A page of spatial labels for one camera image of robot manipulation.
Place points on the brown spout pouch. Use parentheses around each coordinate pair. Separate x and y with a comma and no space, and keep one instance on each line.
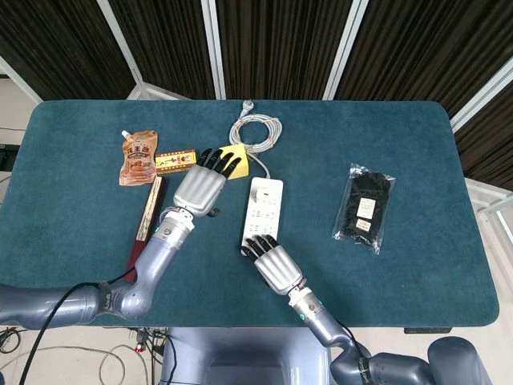
(138,160)

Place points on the blue-grey robot torso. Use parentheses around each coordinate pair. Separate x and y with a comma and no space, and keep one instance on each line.
(244,357)

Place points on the teal table mat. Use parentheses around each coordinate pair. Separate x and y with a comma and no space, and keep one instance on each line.
(360,288)

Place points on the white partition frame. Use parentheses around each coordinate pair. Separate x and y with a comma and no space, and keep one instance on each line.
(20,80)
(348,40)
(213,40)
(120,40)
(481,96)

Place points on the black item in plastic bag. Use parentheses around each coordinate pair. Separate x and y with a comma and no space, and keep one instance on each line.
(362,208)

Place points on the black table control panel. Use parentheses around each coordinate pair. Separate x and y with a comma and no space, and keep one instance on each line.
(426,331)

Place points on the yellow red small box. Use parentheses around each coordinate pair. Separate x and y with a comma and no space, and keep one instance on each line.
(176,161)

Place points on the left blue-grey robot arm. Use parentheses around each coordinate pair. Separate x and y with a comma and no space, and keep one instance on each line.
(156,256)

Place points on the black box device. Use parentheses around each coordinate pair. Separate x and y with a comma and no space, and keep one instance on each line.
(8,158)

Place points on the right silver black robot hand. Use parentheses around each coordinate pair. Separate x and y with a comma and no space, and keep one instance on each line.
(278,268)

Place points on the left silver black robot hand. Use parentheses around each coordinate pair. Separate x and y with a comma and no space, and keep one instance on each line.
(198,188)

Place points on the white power strip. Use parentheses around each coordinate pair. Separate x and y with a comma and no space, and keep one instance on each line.
(264,220)

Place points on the white metal rack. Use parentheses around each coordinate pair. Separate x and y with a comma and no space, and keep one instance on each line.
(487,200)

